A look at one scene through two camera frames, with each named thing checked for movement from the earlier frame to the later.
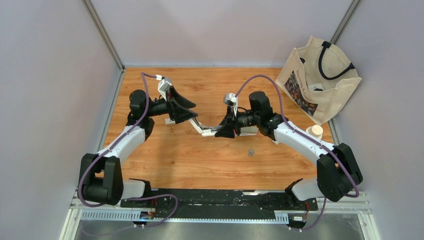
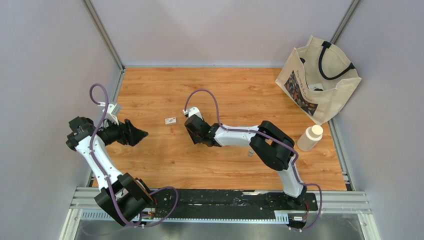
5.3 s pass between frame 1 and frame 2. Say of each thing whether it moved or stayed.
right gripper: moved
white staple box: stayed
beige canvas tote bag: stayed
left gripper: moved
